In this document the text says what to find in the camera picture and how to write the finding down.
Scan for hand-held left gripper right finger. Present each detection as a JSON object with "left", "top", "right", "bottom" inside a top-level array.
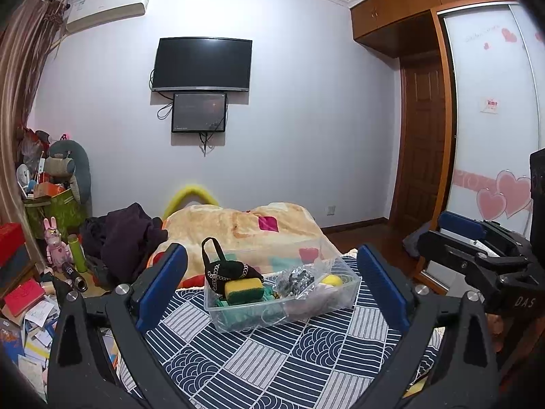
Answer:
[{"left": 355, "top": 244, "right": 500, "bottom": 409}]

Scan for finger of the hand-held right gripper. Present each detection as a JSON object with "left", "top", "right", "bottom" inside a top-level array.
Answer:
[
  {"left": 438, "top": 212, "right": 488, "bottom": 240},
  {"left": 417, "top": 230, "right": 484, "bottom": 270}
]

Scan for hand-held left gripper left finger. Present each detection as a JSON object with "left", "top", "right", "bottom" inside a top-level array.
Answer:
[{"left": 47, "top": 243, "right": 201, "bottom": 409}]

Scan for white drawstring pouch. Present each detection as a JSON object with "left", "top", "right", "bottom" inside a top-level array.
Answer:
[{"left": 287, "top": 283, "right": 357, "bottom": 323}]

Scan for black chain handbag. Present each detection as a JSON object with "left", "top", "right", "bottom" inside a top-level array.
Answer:
[{"left": 201, "top": 237, "right": 265, "bottom": 298}]

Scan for yellow sponge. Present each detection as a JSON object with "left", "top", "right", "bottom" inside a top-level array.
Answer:
[{"left": 224, "top": 278, "right": 265, "bottom": 306}]

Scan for clear plastic storage box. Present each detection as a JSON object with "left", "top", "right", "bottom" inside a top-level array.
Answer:
[{"left": 203, "top": 245, "right": 362, "bottom": 334}]

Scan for black silver braided loop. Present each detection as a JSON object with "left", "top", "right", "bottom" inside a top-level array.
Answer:
[{"left": 274, "top": 265, "right": 316, "bottom": 299}]

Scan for dark clothes pile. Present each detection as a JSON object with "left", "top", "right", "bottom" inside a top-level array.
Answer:
[{"left": 81, "top": 203, "right": 169, "bottom": 287}]

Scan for white heart-print wardrobe door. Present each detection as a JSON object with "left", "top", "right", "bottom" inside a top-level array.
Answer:
[{"left": 426, "top": 2, "right": 545, "bottom": 283}]

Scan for black panel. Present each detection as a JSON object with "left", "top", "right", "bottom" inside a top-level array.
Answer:
[{"left": 529, "top": 149, "right": 545, "bottom": 243}]

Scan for black flashlight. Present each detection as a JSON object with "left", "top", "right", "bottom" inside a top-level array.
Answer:
[{"left": 62, "top": 262, "right": 88, "bottom": 293}]

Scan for brown wooden door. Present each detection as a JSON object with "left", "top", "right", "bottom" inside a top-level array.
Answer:
[{"left": 389, "top": 57, "right": 449, "bottom": 235}]

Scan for green bottle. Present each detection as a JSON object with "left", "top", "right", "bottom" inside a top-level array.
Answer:
[{"left": 68, "top": 233, "right": 88, "bottom": 273}]

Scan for beige patchwork blanket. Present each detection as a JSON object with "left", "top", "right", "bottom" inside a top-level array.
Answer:
[{"left": 145, "top": 201, "right": 341, "bottom": 289}]

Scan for pink bunny figure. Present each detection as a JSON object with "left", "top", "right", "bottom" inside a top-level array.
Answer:
[{"left": 43, "top": 217, "right": 69, "bottom": 270}]

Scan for navy patterned bed sheet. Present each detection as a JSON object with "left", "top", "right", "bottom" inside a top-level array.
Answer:
[{"left": 117, "top": 256, "right": 446, "bottom": 409}]

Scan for red book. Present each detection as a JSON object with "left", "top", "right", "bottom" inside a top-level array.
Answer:
[{"left": 4, "top": 280, "right": 46, "bottom": 317}]

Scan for pile of papers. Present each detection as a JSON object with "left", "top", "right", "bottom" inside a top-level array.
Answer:
[{"left": 0, "top": 298, "right": 61, "bottom": 398}]

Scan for wooden overhead cabinets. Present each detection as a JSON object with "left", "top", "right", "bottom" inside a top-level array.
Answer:
[{"left": 347, "top": 0, "right": 524, "bottom": 59}]

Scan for striped brown curtain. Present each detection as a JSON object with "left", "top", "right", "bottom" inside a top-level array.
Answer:
[{"left": 0, "top": 0, "right": 71, "bottom": 265}]

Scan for white air conditioner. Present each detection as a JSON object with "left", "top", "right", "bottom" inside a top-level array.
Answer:
[{"left": 64, "top": 0, "right": 153, "bottom": 35}]

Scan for black monitor cable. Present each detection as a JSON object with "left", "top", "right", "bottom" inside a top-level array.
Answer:
[{"left": 199, "top": 131, "right": 219, "bottom": 156}]

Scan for small black wall monitor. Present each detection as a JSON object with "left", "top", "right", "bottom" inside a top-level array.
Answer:
[{"left": 171, "top": 92, "right": 227, "bottom": 134}]

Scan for black wall television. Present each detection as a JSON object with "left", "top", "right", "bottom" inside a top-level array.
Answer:
[{"left": 152, "top": 37, "right": 253, "bottom": 93}]

